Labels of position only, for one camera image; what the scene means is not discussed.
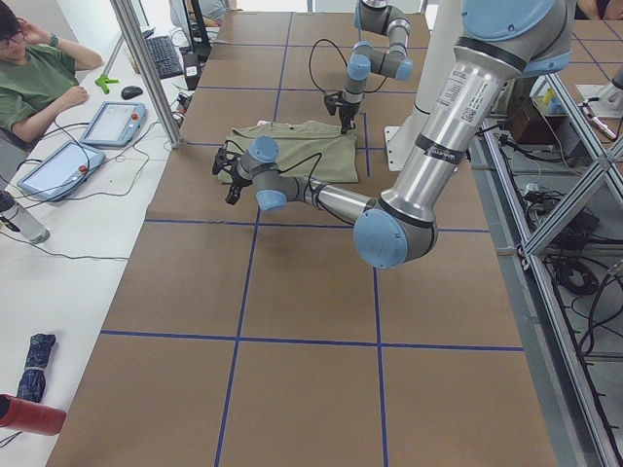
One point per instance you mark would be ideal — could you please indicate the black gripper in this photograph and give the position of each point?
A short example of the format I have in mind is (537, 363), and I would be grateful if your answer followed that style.
(348, 110)
(237, 182)

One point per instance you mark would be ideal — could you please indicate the olive green long-sleeve shirt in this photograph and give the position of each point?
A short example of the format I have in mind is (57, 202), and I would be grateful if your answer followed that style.
(304, 146)

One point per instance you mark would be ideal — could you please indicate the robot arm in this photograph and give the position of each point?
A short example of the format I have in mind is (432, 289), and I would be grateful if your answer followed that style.
(475, 48)
(382, 19)

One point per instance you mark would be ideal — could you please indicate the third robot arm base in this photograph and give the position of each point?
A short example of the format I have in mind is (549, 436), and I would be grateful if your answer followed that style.
(603, 100)

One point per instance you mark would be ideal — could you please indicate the upper teach pendant tablet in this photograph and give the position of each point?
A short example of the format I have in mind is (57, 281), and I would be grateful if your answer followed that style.
(114, 125)

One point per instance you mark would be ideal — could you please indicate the teach pendant tablet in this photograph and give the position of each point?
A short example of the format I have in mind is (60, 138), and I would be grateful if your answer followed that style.
(58, 175)
(114, 125)

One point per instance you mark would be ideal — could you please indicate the black computer mouse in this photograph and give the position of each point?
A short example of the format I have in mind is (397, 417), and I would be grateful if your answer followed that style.
(131, 92)

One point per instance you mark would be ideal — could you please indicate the black keyboard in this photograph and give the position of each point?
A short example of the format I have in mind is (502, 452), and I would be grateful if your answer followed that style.
(164, 57)

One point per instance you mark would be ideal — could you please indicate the green plastic tool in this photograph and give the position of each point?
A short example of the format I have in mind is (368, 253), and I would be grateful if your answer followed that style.
(104, 83)

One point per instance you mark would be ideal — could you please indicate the lower teach pendant tablet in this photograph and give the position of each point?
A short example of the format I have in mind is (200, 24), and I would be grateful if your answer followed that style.
(58, 175)

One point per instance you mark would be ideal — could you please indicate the clear water bottle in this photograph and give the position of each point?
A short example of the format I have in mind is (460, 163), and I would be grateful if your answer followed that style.
(18, 220)

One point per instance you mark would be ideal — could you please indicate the seated person in green shirt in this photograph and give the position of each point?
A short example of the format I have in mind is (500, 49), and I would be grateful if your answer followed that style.
(38, 76)

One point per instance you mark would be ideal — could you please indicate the folded dark blue umbrella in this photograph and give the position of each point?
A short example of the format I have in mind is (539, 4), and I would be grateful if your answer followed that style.
(32, 384)

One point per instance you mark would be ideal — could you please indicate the red cylindrical bottle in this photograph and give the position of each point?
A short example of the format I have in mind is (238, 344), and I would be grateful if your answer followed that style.
(23, 415)

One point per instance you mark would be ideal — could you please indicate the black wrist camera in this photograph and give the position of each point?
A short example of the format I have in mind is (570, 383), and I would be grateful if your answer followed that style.
(332, 102)
(225, 159)

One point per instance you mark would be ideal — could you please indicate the aluminium frame post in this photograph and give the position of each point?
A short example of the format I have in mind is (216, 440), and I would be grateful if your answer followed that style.
(130, 28)

